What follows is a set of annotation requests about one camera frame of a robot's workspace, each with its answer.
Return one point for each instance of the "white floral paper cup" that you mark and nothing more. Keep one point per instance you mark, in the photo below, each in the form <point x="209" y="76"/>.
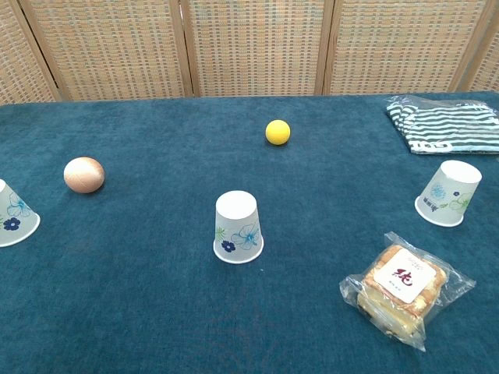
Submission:
<point x="448" y="195"/>
<point x="238" y="230"/>
<point x="16" y="224"/>

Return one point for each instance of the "yellow foam ball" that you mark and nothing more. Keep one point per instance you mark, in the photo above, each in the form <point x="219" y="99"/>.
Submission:
<point x="278" y="133"/>

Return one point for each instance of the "woven rattan folding screen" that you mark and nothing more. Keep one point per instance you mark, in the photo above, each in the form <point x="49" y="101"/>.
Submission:
<point x="253" y="46"/>

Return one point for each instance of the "blue carpet tablecloth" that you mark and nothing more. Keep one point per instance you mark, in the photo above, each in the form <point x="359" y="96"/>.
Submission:
<point x="156" y="311"/>

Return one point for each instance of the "wooden ball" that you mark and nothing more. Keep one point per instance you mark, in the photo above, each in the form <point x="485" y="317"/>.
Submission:
<point x="83" y="175"/>

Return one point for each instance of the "plastic wrapped cake slice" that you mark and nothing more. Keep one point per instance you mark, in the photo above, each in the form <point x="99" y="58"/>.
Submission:
<point x="401" y="288"/>

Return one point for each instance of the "bagged striped cloth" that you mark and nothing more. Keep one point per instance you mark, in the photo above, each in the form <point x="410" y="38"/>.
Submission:
<point x="452" y="124"/>

